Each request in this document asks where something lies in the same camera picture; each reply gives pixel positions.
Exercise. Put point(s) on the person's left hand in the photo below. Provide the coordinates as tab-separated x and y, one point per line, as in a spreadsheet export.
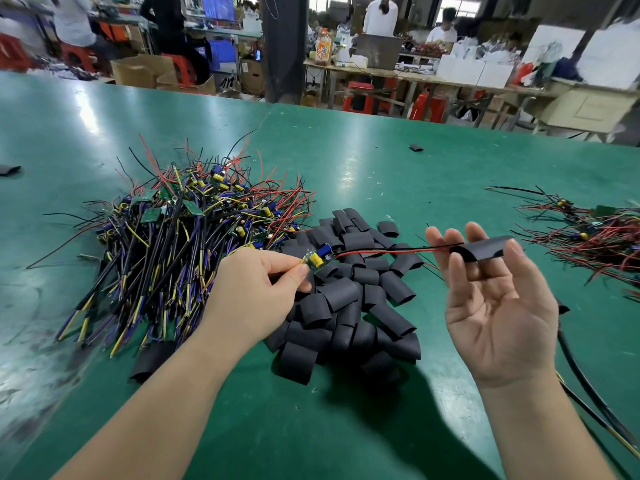
245	299

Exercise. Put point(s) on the person's right hand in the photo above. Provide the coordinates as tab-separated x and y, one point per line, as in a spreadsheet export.
505	324

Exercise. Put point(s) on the person's left thumb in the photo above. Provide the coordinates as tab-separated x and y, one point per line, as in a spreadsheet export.
295	281

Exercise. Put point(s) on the person's right thumb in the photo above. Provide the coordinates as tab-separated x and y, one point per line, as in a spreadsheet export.
520	264

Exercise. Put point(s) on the black heat shrink tube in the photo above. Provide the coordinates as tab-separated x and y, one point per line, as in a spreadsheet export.
485	248

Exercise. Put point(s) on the person's left forearm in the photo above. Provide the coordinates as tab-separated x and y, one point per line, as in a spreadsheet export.
160	409

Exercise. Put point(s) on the person's right forearm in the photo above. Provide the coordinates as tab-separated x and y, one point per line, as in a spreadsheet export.
535	429

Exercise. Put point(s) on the pile of black shrink tubes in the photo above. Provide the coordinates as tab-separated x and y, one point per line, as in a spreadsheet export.
350	304

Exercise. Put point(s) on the large flat black tube piece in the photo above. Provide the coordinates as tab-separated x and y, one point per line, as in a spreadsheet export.
152	359

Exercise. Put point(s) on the beige cabinet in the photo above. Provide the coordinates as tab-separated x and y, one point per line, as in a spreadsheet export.
585	107

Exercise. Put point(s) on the red plastic stool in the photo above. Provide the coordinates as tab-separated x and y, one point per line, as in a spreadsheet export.
181	69
12	52
80	55
427	107
359	97

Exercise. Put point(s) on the white cardboard box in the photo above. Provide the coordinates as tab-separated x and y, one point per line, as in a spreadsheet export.
467	69

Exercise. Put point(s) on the small brown cardboard box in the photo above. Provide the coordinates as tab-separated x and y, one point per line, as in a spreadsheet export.
252	77

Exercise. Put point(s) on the low brown cardboard box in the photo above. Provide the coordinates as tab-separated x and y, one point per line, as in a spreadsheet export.
192	87

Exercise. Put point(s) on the wooden workbench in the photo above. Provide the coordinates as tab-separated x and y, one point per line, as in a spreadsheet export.
400	77

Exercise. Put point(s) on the large white foam board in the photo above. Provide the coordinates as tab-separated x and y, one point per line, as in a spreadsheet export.
612	54

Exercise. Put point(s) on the orange drink bottle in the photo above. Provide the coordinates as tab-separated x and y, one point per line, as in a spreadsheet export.
323	47

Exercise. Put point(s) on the black pillar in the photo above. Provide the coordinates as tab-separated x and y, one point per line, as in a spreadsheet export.
285	44

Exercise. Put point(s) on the grey metal box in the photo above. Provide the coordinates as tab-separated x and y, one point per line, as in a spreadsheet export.
378	51

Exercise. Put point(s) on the blue plastic crate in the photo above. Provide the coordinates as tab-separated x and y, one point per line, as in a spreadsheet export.
218	5

